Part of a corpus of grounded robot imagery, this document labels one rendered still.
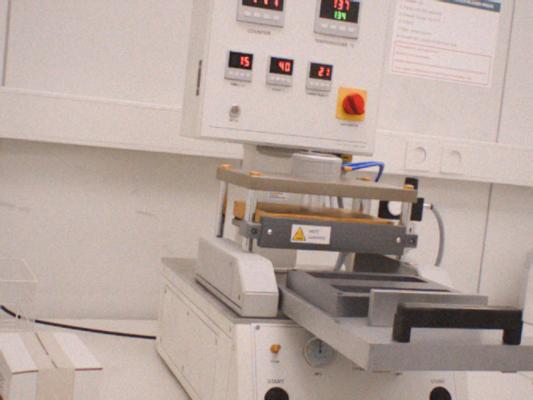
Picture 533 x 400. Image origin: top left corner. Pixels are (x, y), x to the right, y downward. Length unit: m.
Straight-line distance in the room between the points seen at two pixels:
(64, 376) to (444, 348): 0.50
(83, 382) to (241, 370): 0.22
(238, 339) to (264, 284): 0.08
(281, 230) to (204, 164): 0.66
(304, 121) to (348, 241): 0.29
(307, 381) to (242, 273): 0.16
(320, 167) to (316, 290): 0.30
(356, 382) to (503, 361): 0.25
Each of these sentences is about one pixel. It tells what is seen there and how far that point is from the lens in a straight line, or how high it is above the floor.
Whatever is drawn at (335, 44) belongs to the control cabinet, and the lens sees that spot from 1.45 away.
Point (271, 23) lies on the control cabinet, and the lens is 1.41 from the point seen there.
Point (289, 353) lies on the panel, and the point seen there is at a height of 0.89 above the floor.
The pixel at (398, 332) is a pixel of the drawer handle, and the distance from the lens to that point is 0.88.
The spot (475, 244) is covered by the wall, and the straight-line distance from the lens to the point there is 2.17.
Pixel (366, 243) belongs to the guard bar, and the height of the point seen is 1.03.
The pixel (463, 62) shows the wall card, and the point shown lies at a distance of 2.11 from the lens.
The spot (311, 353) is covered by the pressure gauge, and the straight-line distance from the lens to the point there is 1.09.
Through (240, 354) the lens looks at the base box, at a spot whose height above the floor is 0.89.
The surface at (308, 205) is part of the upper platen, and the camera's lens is 1.28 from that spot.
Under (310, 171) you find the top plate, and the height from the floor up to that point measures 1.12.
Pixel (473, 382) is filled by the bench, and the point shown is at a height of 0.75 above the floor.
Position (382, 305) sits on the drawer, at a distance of 0.94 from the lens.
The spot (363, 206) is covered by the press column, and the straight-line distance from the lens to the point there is 1.41.
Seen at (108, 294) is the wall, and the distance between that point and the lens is 1.80.
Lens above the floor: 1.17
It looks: 4 degrees down
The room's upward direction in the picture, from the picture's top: 6 degrees clockwise
